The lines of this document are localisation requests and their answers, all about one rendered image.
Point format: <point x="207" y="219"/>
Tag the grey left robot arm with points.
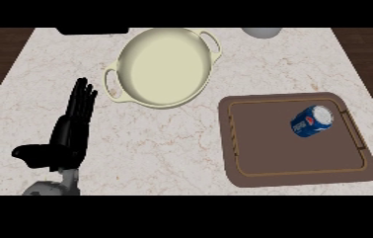
<point x="51" y="184"/>

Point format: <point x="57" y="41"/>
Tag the black appliance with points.
<point x="94" y="30"/>

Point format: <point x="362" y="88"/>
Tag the grey rounded object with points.
<point x="262" y="32"/>

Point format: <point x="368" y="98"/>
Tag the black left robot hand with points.
<point x="73" y="126"/>

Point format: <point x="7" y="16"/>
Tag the brown rectangular tray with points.
<point x="287" y="146"/>

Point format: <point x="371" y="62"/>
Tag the blue soda can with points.
<point x="312" y="120"/>

